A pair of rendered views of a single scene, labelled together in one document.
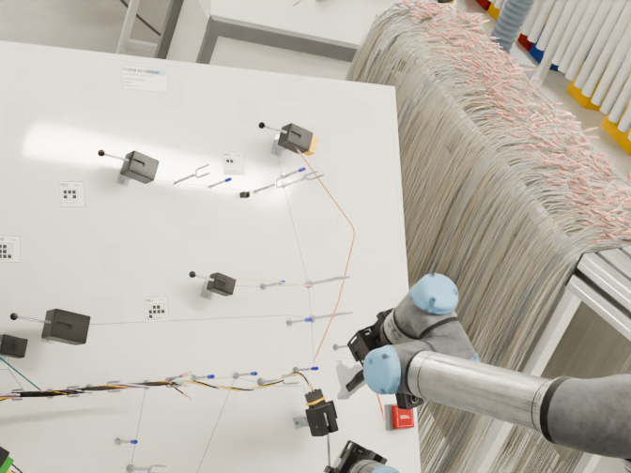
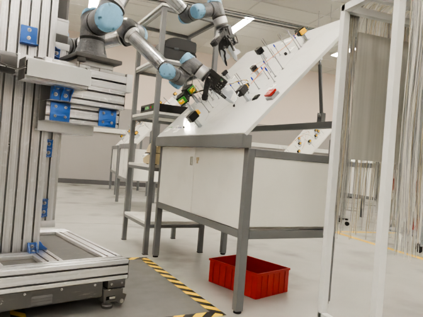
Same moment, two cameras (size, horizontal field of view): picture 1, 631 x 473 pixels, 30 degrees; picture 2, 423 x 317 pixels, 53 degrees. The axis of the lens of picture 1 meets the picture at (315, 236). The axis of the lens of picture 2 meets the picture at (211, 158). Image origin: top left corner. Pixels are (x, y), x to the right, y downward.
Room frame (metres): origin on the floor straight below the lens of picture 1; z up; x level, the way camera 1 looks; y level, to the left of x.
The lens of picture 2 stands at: (2.19, -2.47, 0.72)
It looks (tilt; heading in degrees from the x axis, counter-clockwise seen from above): 0 degrees down; 100
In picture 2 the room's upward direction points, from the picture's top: 5 degrees clockwise
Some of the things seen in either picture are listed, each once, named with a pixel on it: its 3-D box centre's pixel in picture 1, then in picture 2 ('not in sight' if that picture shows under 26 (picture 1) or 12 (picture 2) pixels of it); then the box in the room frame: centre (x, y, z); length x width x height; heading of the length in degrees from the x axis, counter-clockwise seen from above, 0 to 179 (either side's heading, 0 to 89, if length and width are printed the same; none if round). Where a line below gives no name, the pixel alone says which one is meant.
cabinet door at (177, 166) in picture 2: not in sight; (176, 177); (1.49, 0.24, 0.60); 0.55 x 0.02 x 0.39; 128
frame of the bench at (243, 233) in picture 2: not in sight; (233, 213); (1.88, 0.20, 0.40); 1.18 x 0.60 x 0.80; 128
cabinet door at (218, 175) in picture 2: not in sight; (215, 183); (1.82, -0.20, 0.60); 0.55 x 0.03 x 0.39; 128
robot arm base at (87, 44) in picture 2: not in sight; (91, 49); (1.24, -0.60, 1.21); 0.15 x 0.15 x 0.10
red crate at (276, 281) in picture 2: not in sight; (248, 274); (2.02, 0.03, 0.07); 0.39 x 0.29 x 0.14; 143
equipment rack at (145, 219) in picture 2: not in sight; (169, 133); (1.23, 0.87, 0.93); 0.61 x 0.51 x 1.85; 128
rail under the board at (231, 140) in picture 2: not in sight; (194, 141); (1.64, 0.01, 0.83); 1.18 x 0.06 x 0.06; 128
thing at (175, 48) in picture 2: not in sight; (174, 52); (1.25, 0.76, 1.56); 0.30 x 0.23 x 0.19; 40
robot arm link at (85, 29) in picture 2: not in sight; (94, 24); (1.24, -0.60, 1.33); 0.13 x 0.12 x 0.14; 138
